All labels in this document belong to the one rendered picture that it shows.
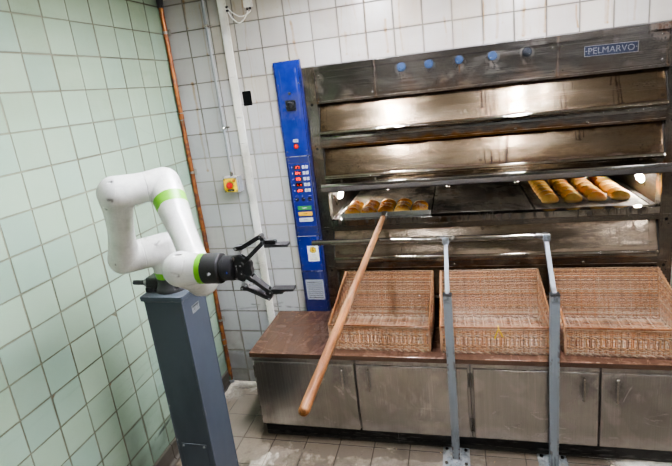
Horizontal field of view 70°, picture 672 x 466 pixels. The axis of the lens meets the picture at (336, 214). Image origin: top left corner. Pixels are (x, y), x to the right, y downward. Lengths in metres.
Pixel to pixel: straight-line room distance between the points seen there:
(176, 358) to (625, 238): 2.38
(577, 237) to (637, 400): 0.85
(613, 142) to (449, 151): 0.83
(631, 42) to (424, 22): 1.02
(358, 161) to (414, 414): 1.44
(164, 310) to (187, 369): 0.29
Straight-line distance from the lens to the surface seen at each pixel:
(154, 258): 2.14
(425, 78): 2.78
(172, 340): 2.27
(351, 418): 2.92
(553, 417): 2.75
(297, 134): 2.89
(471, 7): 2.78
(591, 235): 3.00
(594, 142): 2.88
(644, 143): 2.94
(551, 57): 2.82
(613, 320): 3.05
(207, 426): 2.45
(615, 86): 2.88
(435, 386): 2.71
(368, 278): 3.01
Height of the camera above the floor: 1.97
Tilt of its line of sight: 15 degrees down
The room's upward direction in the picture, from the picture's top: 7 degrees counter-clockwise
